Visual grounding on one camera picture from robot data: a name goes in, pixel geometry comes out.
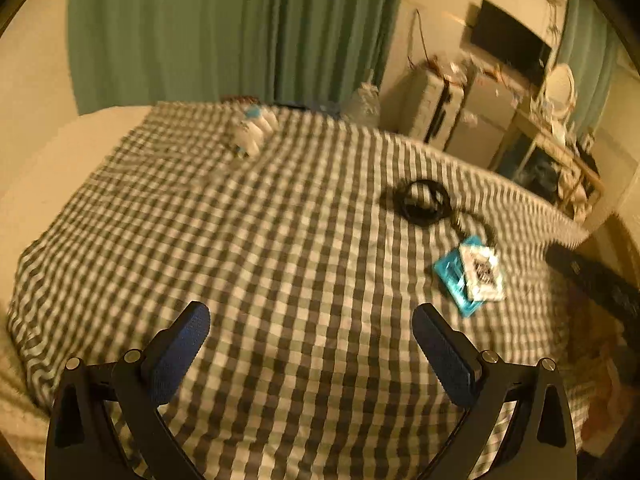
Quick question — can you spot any brown cardboard box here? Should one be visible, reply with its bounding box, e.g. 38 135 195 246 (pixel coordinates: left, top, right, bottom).
567 235 639 458

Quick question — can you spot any large clear water bottle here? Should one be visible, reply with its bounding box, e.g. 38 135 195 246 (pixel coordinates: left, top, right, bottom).
341 82 381 128

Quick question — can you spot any green curtain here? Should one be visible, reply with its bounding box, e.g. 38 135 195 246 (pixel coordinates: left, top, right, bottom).
556 0 620 138
68 0 400 114

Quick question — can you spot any white plush toy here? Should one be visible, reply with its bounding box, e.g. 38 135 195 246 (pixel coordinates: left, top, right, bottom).
231 104 280 158

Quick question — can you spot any grey mini fridge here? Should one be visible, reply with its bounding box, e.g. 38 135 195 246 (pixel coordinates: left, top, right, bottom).
445 72 518 169

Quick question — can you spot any large black cable coil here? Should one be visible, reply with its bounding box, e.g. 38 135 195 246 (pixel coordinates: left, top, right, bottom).
391 178 454 227

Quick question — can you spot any white vanity mirror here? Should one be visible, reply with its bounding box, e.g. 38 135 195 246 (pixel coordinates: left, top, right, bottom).
539 63 577 122

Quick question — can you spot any white dressing table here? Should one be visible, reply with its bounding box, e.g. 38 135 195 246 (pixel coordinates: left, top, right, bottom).
489 110 605 224

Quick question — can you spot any blue blister pill pack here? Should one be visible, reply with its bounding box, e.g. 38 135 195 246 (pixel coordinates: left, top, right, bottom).
433 248 483 318

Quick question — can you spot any white sticker snack packet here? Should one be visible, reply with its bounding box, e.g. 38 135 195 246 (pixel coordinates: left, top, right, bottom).
459 236 504 302

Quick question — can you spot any black wall television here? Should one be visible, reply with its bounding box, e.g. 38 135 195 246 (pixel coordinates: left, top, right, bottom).
470 0 551 87

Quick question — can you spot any gingham checked bedsheet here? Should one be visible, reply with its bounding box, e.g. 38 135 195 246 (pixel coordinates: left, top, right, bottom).
8 103 586 479

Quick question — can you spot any small black hair tie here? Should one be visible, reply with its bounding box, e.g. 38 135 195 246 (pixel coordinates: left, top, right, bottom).
451 209 499 248

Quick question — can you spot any white suitcase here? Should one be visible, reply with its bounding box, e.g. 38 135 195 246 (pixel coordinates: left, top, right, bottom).
398 63 464 151

